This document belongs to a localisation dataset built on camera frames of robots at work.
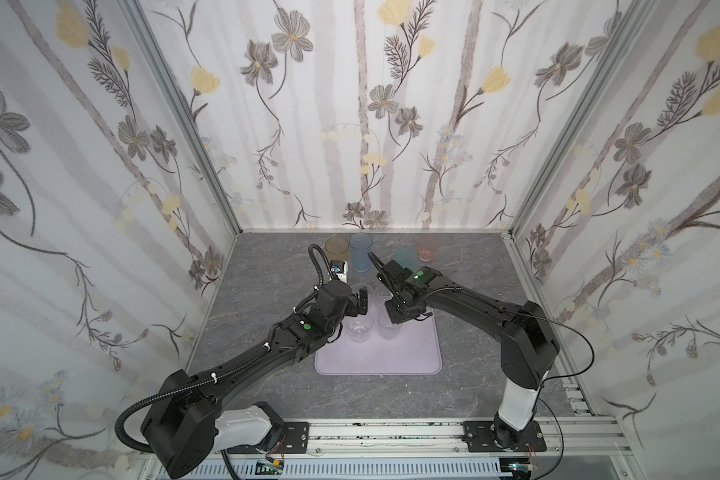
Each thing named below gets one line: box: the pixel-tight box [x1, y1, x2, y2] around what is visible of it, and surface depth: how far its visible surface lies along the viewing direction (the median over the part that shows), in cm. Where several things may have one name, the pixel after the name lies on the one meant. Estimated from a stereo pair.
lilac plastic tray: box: [314, 309, 443, 375], surface depth 90 cm
